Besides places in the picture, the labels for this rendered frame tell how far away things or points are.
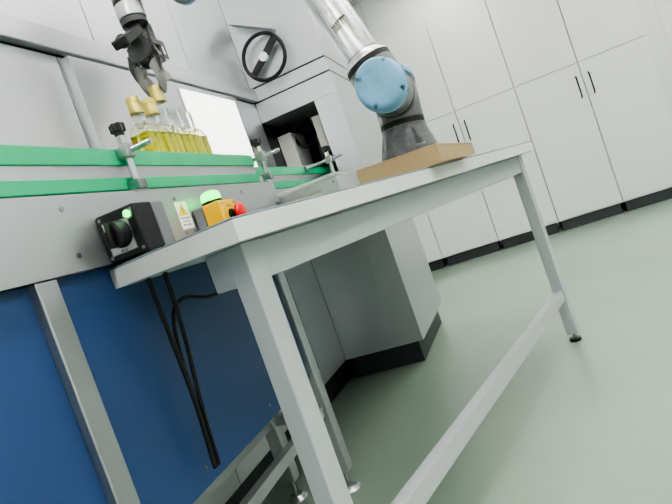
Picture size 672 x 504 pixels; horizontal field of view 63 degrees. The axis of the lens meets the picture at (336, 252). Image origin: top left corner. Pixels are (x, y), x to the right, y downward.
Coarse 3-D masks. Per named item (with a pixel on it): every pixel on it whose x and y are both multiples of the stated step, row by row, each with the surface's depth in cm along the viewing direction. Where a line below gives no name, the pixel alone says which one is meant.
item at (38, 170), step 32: (0, 160) 79; (32, 160) 84; (64, 160) 90; (96, 160) 97; (160, 160) 115; (192, 160) 127; (224, 160) 142; (0, 192) 77; (32, 192) 82; (64, 192) 88; (96, 192) 96
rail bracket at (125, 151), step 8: (112, 128) 102; (120, 128) 102; (120, 136) 103; (120, 144) 103; (128, 144) 103; (136, 144) 102; (144, 144) 102; (120, 152) 102; (128, 152) 102; (120, 160) 103; (128, 160) 103; (128, 168) 103; (136, 168) 104; (136, 176) 103; (128, 184) 103; (136, 184) 102; (144, 184) 104
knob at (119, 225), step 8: (104, 224) 85; (112, 224) 86; (120, 224) 87; (104, 232) 85; (112, 232) 86; (120, 232) 86; (128, 232) 87; (104, 240) 87; (112, 240) 86; (120, 240) 86; (128, 240) 87; (112, 248) 86
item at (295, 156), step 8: (312, 120) 251; (320, 120) 250; (320, 128) 251; (280, 136) 259; (288, 136) 258; (296, 136) 264; (320, 136) 251; (280, 144) 260; (288, 144) 258; (296, 144) 261; (304, 144) 271; (320, 144) 252; (328, 144) 251; (288, 152) 259; (296, 152) 258; (304, 152) 268; (288, 160) 260; (296, 160) 258; (304, 160) 264
